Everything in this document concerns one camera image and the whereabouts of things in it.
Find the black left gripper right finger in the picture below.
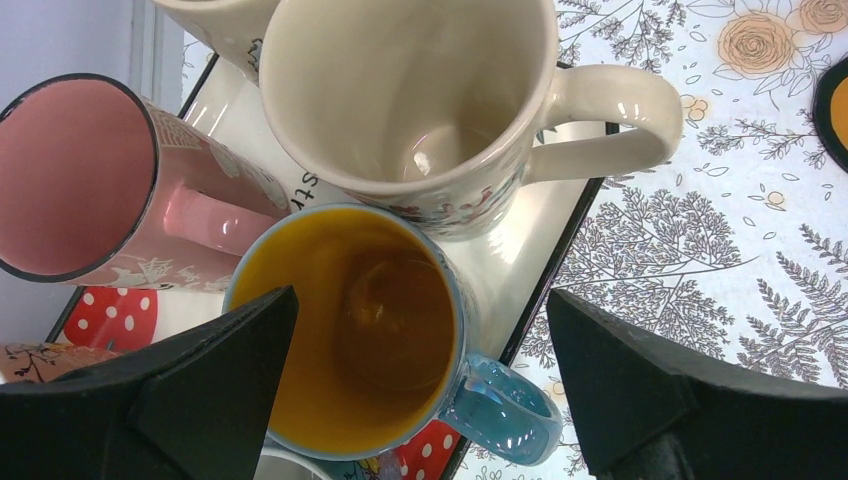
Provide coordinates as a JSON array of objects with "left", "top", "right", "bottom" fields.
[{"left": 547, "top": 290, "right": 847, "bottom": 479}]

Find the blue mug yellow inside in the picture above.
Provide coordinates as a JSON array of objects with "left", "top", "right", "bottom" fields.
[{"left": 223, "top": 203, "right": 562, "bottom": 466}]

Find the white mushroom pattern tray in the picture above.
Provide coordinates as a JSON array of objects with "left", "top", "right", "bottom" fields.
[{"left": 49, "top": 58, "right": 600, "bottom": 479}]

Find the pink mug dark rim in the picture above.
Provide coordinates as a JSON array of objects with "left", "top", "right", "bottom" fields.
[{"left": 1, "top": 73, "right": 290, "bottom": 292}]

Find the yellow black-rimmed coaster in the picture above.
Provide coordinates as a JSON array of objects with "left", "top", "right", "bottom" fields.
[{"left": 812, "top": 58, "right": 847, "bottom": 172}]

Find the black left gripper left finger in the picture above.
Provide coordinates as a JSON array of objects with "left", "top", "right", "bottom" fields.
[{"left": 1, "top": 287, "right": 298, "bottom": 479}]

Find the cream mug far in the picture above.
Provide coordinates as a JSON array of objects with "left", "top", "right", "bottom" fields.
[{"left": 153, "top": 0, "right": 280, "bottom": 85}]

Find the cream mug with handle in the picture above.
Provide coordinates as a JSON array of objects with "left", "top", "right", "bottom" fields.
[{"left": 259, "top": 1, "right": 683, "bottom": 236}]

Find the floral tablecloth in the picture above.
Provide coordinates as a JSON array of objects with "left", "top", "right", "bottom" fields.
[{"left": 178, "top": 0, "right": 848, "bottom": 480}]

